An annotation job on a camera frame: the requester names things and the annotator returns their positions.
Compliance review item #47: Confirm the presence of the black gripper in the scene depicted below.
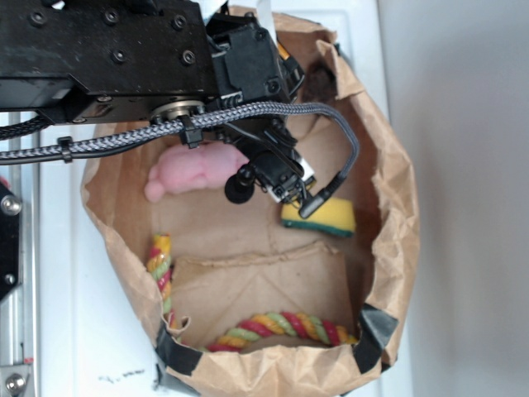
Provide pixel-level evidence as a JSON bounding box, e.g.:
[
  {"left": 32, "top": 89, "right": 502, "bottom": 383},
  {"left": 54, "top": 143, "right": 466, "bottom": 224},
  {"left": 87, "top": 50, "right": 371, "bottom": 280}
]
[{"left": 204, "top": 12, "right": 306, "bottom": 144}]

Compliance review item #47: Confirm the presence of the dark brown rock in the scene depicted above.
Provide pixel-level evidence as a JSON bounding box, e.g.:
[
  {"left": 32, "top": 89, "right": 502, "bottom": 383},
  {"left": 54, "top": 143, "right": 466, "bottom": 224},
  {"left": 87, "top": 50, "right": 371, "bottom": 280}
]
[{"left": 302, "top": 63, "right": 337, "bottom": 104}]

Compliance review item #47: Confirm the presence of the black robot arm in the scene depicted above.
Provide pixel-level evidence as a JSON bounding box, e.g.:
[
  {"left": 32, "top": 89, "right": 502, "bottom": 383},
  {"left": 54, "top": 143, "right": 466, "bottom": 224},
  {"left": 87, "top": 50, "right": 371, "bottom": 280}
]
[{"left": 1, "top": 1, "right": 304, "bottom": 140}]

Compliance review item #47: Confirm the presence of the pink plush bunny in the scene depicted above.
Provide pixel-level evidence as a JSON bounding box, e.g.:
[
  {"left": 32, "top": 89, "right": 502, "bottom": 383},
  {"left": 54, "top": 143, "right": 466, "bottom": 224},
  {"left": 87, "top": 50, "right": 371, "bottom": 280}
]
[{"left": 144, "top": 142, "right": 249, "bottom": 203}]

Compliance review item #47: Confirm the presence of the yellow green sponge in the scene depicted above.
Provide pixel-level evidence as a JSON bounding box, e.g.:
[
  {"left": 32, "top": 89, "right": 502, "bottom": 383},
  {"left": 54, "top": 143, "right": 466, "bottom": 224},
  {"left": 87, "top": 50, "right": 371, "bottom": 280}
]
[{"left": 280, "top": 198, "right": 356, "bottom": 237}]

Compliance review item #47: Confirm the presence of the brown paper bag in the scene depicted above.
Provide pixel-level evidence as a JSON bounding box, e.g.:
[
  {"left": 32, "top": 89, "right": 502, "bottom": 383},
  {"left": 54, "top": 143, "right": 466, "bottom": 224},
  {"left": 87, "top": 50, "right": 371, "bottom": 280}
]
[{"left": 82, "top": 14, "right": 420, "bottom": 396}]

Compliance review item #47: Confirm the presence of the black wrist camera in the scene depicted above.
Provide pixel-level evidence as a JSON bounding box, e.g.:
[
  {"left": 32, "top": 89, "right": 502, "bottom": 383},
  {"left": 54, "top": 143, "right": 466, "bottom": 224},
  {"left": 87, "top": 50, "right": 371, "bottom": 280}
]
[{"left": 223, "top": 117, "right": 316, "bottom": 206}]

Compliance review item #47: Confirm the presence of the grey braided cable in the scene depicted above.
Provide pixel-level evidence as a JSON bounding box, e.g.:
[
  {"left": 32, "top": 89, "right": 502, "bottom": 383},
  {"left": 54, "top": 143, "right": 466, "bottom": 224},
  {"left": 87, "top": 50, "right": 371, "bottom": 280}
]
[{"left": 0, "top": 101, "right": 360, "bottom": 220}]

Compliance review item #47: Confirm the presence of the multicolour twisted rope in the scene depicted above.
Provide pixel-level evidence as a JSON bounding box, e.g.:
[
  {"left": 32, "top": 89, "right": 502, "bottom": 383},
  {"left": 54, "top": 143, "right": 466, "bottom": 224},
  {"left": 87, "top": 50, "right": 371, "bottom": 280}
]
[{"left": 146, "top": 232, "right": 359, "bottom": 353}]

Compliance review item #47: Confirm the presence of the aluminium extrusion rail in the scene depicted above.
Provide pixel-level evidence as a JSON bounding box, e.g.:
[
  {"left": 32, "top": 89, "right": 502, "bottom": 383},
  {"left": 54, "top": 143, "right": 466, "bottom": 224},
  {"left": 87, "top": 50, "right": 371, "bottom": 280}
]
[{"left": 0, "top": 119, "right": 42, "bottom": 397}]

